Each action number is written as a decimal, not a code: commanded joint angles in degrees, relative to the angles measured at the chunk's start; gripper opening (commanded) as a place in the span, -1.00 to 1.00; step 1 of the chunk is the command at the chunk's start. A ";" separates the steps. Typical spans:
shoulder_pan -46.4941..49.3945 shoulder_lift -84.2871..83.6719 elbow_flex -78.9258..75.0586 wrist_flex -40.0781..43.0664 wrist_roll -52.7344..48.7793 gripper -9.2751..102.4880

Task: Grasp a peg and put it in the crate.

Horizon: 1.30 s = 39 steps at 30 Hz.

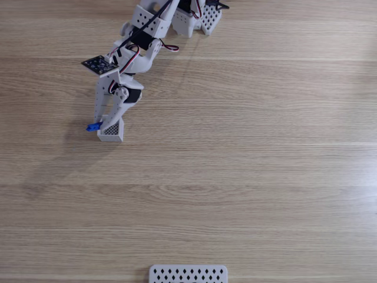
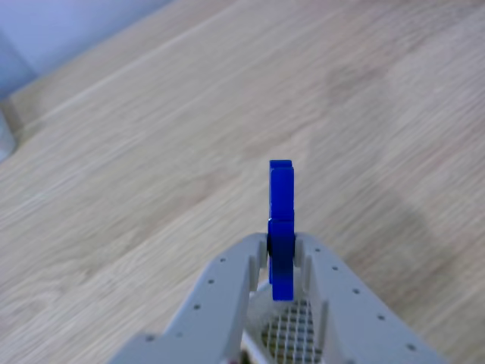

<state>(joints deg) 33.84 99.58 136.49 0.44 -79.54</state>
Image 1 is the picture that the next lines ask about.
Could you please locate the white red servo wire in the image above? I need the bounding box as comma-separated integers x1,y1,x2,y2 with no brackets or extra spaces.
108,43,180,95

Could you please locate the black camera circuit board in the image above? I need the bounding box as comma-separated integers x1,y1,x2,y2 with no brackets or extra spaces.
81,55,120,75

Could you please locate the small white lattice crate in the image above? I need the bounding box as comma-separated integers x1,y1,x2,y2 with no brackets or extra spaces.
97,117,125,143

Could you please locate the blue peg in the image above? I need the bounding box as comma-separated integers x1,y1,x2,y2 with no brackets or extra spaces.
85,121,104,133

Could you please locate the white perforated plate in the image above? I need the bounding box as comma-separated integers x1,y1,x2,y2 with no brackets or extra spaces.
148,264,229,283

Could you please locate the black power cable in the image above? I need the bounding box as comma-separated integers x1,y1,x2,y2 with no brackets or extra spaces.
205,0,230,10

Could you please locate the black camera cable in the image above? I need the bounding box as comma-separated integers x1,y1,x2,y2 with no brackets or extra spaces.
110,0,173,60

